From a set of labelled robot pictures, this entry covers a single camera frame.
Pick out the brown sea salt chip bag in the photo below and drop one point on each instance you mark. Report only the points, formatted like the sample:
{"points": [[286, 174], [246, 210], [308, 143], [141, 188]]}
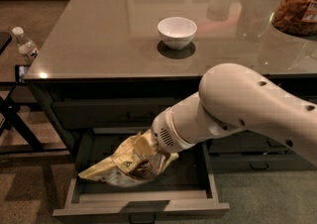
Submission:
{"points": [[125, 168]]}

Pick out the dark grey cabinet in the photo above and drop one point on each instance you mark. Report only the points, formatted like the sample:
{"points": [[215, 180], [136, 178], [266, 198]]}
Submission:
{"points": [[111, 49]]}

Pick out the grey top left drawer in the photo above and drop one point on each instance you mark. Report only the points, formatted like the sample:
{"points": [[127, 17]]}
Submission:
{"points": [[106, 113]]}

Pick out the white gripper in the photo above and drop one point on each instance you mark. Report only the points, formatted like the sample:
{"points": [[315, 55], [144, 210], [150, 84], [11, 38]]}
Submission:
{"points": [[162, 132]]}

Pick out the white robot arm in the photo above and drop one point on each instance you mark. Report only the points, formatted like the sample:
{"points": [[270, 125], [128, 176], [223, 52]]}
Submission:
{"points": [[233, 98]]}

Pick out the white ceramic bowl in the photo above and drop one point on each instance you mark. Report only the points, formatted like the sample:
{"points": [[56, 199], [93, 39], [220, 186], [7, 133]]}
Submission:
{"points": [[176, 32]]}

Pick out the clear jar of snacks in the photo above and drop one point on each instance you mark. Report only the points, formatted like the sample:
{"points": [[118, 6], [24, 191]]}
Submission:
{"points": [[296, 17]]}

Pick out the black side table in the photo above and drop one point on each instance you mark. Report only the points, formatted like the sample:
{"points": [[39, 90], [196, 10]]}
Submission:
{"points": [[17, 95]]}

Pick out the grey middle right drawer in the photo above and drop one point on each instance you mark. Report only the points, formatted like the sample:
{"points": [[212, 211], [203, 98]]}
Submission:
{"points": [[244, 142]]}

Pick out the clear plastic water bottle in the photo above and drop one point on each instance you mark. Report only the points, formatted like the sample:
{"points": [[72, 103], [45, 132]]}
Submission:
{"points": [[26, 47]]}

